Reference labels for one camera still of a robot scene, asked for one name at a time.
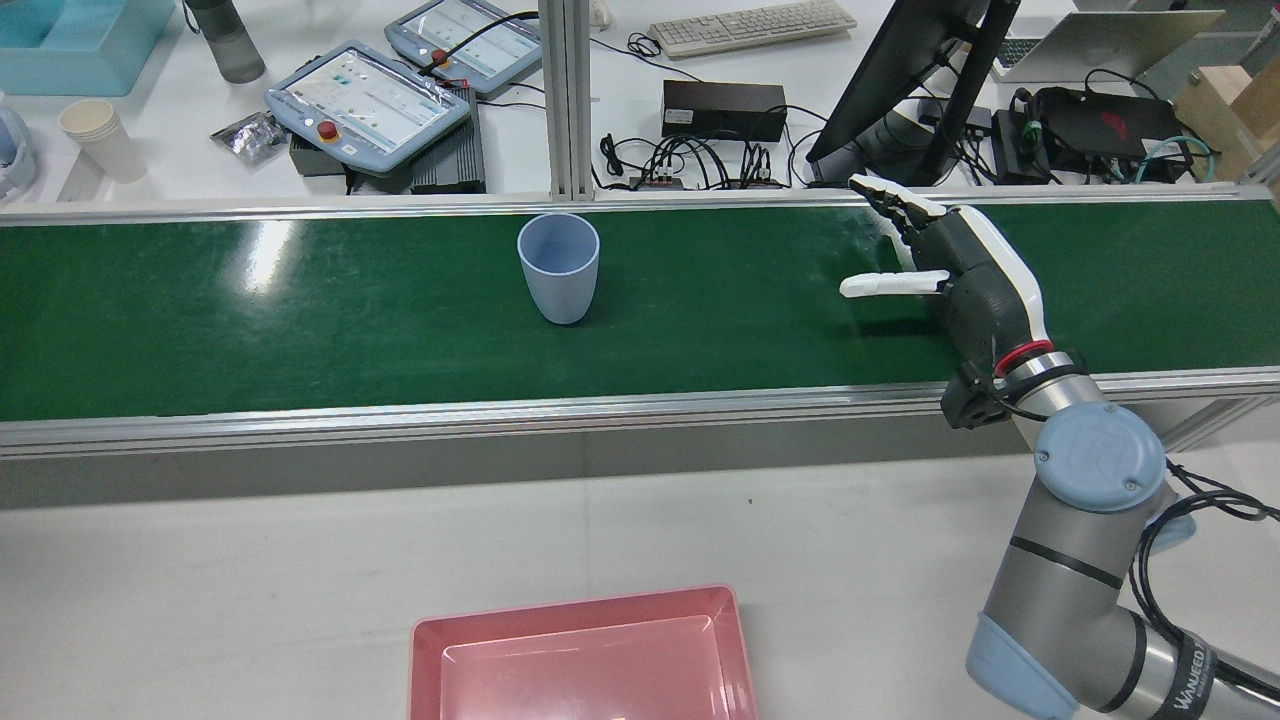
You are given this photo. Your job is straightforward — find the black device red logo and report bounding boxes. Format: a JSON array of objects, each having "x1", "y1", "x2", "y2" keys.
[{"x1": 1033, "y1": 86, "x2": 1193, "y2": 163}]

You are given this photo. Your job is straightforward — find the teal cable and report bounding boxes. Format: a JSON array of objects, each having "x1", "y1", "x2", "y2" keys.
[{"x1": 1133, "y1": 134, "x2": 1217, "y2": 185}]

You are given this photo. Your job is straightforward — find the green conveyor belt aluminium frame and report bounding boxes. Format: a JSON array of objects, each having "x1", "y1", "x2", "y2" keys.
[{"x1": 0, "y1": 185, "x2": 1280, "y2": 461}]

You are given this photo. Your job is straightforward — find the white blue round object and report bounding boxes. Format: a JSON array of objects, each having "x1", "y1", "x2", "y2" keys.
[{"x1": 0, "y1": 95, "x2": 40, "y2": 201}]

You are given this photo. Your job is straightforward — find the large teach pendant red button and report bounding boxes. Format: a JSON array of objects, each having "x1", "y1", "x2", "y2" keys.
[{"x1": 265, "y1": 40, "x2": 472, "y2": 178}]

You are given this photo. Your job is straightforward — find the blue-grey plastic cup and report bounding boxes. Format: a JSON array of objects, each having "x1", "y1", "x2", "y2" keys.
[{"x1": 517, "y1": 213, "x2": 602, "y2": 326}]

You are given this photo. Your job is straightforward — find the black computer monitor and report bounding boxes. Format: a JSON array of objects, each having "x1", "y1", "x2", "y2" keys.
[{"x1": 806, "y1": 0, "x2": 1022, "y2": 189}]

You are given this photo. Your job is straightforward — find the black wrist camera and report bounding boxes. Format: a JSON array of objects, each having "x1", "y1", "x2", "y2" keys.
[{"x1": 940, "y1": 362, "x2": 1013, "y2": 431}]

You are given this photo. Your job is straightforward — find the stacked paper cups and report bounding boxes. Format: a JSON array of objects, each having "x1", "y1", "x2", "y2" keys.
[{"x1": 58, "y1": 98, "x2": 149, "y2": 185}]

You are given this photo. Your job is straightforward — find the pink plastic box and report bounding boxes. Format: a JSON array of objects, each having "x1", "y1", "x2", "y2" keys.
[{"x1": 408, "y1": 585, "x2": 759, "y2": 720}]

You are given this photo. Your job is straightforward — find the black finned controller box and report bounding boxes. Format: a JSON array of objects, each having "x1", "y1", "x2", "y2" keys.
[{"x1": 408, "y1": 88, "x2": 488, "y2": 195}]

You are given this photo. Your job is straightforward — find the silver laptop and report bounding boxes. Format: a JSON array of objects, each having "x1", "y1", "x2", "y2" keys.
[{"x1": 990, "y1": 10, "x2": 1227, "y2": 84}]

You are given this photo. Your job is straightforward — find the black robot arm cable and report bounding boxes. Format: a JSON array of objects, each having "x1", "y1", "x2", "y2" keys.
[{"x1": 1128, "y1": 458, "x2": 1280, "y2": 691}]

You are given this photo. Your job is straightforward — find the black cable bundle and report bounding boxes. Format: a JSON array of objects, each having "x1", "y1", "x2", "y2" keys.
[{"x1": 598, "y1": 130, "x2": 806, "y2": 192}]

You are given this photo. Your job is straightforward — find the small teach pendant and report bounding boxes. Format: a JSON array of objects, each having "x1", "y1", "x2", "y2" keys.
[{"x1": 385, "y1": 0, "x2": 543, "y2": 97}]

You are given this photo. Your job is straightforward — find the silver foil bag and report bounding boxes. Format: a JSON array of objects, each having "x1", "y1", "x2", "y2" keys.
[{"x1": 211, "y1": 111, "x2": 290, "y2": 167}]

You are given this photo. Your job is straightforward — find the aluminium profile post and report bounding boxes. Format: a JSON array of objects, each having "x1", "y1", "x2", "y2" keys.
[{"x1": 537, "y1": 0, "x2": 594, "y2": 202}]

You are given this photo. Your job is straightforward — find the black power brick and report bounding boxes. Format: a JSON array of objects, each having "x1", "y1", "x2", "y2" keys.
[{"x1": 990, "y1": 108, "x2": 1053, "y2": 185}]

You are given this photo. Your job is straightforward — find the black rectangular box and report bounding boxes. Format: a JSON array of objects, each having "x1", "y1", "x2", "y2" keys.
[{"x1": 661, "y1": 79, "x2": 789, "y2": 144}]

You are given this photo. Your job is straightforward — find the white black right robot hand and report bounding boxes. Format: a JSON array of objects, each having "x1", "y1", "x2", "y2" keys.
[{"x1": 840, "y1": 175, "x2": 1057, "y2": 377}]

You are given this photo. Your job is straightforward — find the white computer keyboard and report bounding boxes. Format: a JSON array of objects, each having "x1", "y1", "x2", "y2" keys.
[{"x1": 649, "y1": 0, "x2": 859, "y2": 59}]

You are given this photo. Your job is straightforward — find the light blue plastic bin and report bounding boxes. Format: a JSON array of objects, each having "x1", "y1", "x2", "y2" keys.
[{"x1": 0, "y1": 0, "x2": 177, "y2": 97}]

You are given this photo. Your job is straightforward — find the wooden box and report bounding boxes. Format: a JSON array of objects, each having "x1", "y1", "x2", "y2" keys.
[{"x1": 1171, "y1": 64, "x2": 1280, "y2": 183}]

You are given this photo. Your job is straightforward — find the dark grey bottle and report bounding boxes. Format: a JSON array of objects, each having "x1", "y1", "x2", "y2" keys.
[{"x1": 184, "y1": 0, "x2": 267, "y2": 85}]

